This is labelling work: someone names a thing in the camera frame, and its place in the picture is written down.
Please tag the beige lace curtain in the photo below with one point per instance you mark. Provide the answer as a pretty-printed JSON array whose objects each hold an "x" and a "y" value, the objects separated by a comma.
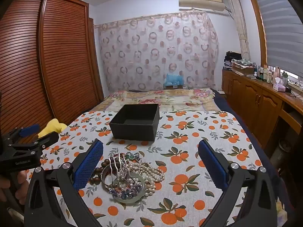
[{"x": 241, "y": 28}]

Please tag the wooden louvered wardrobe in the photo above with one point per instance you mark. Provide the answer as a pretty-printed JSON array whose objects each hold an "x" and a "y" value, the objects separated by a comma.
[{"x": 64, "y": 63}]

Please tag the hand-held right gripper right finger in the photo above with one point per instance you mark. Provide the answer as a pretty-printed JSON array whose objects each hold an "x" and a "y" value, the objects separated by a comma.
[{"x": 210, "y": 164}]

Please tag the black box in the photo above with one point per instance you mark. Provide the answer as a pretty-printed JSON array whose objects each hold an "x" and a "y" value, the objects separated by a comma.
[{"x": 135, "y": 125}]

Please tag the light blue bag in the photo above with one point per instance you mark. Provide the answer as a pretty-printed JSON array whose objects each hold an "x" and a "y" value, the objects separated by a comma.
[{"x": 174, "y": 79}]

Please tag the orange print tablecloth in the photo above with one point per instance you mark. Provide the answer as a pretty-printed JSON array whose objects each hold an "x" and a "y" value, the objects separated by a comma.
[{"x": 189, "y": 146}]

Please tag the row of cosmetic bottles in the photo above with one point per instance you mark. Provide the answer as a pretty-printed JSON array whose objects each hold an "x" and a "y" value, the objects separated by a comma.
[{"x": 266, "y": 73}]

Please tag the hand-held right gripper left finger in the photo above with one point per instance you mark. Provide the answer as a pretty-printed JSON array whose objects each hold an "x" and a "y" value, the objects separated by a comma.
[{"x": 88, "y": 164}]

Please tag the wooden sideboard cabinet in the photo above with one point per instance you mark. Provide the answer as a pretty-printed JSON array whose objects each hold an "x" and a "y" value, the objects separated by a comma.
[{"x": 251, "y": 99}]

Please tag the white power strip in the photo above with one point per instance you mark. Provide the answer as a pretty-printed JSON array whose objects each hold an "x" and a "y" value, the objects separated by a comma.
[{"x": 296, "y": 84}]

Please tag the pink tissue box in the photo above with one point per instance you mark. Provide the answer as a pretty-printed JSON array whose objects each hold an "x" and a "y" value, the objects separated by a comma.
[{"x": 279, "y": 85}]

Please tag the silver wavy hair comb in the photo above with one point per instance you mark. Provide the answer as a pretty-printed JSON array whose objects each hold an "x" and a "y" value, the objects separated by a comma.
[{"x": 118, "y": 165}]

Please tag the yellow cloth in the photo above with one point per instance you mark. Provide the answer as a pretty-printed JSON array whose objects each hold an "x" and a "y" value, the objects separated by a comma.
[{"x": 51, "y": 127}]

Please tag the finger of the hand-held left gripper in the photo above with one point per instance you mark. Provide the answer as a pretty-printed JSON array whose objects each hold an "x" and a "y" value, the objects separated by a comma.
[
  {"x": 29, "y": 130},
  {"x": 47, "y": 139}
]

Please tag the person's left hand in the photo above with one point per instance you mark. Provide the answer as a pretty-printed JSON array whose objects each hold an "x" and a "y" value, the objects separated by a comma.
[{"x": 22, "y": 179}]

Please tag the silver bangle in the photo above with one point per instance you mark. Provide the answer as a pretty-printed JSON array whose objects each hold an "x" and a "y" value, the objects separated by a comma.
[{"x": 104, "y": 178}]

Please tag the stack of folded clothes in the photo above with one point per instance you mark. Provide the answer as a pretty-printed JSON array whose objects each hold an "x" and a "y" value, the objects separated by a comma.
[{"x": 239, "y": 62}]

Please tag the floral bed blanket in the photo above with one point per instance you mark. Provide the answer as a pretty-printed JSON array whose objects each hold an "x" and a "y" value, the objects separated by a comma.
[{"x": 142, "y": 97}]

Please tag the grey window blind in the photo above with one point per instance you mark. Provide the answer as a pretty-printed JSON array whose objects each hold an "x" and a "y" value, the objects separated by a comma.
[{"x": 281, "y": 23}]

